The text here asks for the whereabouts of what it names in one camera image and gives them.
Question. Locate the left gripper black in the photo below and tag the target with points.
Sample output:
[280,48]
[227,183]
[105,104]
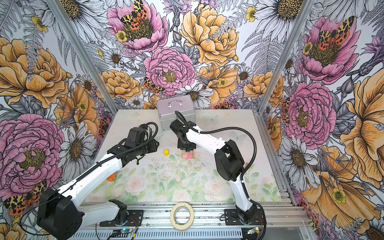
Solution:
[153,147]

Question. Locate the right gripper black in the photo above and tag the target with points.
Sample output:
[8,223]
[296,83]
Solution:
[179,145]

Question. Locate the yellow cylinder block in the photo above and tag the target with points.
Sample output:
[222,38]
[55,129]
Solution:
[166,152]

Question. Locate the short natural wood block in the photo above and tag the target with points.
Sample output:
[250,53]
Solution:
[187,152]

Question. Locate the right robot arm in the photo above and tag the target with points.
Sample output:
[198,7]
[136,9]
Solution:
[228,158]

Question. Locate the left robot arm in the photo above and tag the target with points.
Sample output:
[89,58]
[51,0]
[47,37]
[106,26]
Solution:
[61,212]

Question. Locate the silver metal first-aid case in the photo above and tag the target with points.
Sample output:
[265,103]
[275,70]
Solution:
[167,107]

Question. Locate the masking tape roll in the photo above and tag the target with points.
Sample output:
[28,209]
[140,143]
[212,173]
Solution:
[182,216]

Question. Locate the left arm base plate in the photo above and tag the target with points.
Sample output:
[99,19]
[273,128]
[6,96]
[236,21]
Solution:
[133,218]

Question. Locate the aluminium front rail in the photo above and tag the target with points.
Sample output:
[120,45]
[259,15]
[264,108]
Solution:
[211,221]

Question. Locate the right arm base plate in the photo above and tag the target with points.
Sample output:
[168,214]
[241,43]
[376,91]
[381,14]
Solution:
[237,217]

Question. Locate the left aluminium frame post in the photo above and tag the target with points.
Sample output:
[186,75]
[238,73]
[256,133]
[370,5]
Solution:
[71,32]

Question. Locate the aluminium frame post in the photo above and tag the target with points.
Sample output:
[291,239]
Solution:
[291,41]
[71,32]

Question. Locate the right aluminium frame post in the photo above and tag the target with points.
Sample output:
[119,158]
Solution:
[291,41]

